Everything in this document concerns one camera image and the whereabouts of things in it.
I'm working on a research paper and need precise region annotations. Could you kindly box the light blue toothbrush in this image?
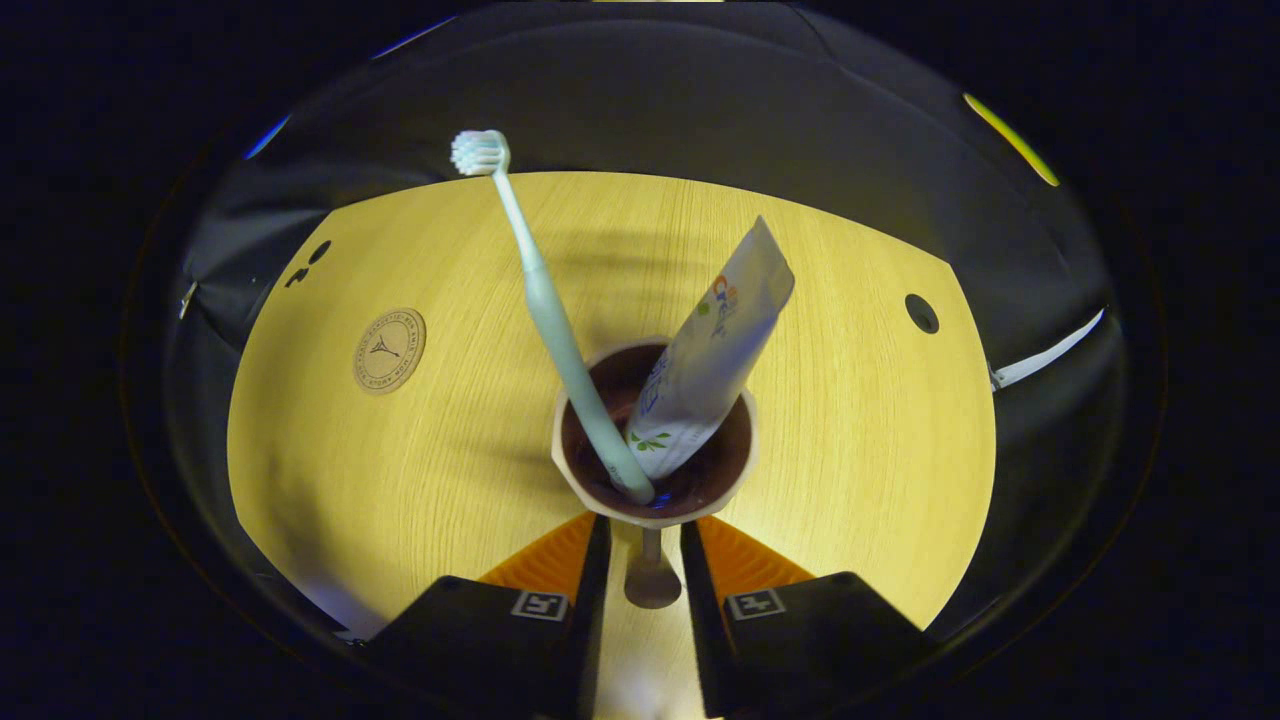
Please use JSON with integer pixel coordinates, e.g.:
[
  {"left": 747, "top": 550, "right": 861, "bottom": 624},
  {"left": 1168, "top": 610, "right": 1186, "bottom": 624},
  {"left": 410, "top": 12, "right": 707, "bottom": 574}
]
[{"left": 450, "top": 130, "right": 657, "bottom": 504}]

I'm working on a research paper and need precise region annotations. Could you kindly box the wooden desktop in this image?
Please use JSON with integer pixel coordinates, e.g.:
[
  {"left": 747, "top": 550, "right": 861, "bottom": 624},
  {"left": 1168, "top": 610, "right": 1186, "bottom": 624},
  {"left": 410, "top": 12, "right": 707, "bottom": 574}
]
[{"left": 227, "top": 170, "right": 998, "bottom": 720}]

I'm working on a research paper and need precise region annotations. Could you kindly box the beige cup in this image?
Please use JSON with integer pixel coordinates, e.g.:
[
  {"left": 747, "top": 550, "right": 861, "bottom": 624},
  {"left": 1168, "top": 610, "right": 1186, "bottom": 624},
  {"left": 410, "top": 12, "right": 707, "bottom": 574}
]
[{"left": 552, "top": 338, "right": 758, "bottom": 609}]

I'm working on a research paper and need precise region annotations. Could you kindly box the white toothpaste tube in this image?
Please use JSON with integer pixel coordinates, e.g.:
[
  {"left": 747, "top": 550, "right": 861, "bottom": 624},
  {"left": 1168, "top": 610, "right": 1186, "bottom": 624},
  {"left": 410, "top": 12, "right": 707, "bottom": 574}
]
[{"left": 625, "top": 215, "right": 797, "bottom": 481}]

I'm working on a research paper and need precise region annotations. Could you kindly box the white strip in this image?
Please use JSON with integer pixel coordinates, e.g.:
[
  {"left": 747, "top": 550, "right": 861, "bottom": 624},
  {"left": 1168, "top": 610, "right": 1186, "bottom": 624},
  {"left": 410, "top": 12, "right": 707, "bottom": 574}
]
[{"left": 990, "top": 307, "right": 1106, "bottom": 391}]

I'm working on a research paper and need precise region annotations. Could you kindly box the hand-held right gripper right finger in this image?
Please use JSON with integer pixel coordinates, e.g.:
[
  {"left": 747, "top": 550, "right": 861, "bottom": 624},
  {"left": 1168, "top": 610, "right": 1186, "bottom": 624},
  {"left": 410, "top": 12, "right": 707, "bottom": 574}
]
[{"left": 680, "top": 515, "right": 936, "bottom": 718}]

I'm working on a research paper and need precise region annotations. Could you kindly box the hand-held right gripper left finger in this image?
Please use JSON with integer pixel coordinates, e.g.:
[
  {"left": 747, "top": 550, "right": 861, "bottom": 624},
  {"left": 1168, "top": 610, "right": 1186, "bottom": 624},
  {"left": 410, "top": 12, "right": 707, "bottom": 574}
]
[{"left": 360, "top": 513, "right": 613, "bottom": 716}]

